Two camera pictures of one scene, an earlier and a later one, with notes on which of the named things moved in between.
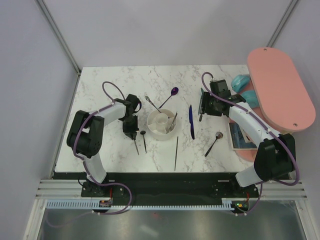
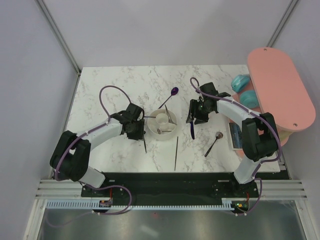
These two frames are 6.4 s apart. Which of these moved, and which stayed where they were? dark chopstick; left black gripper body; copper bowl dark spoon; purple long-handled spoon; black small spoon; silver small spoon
Moved: left black gripper body; silver small spoon
Stayed: dark chopstick; purple long-handled spoon; copper bowl dark spoon; black small spoon
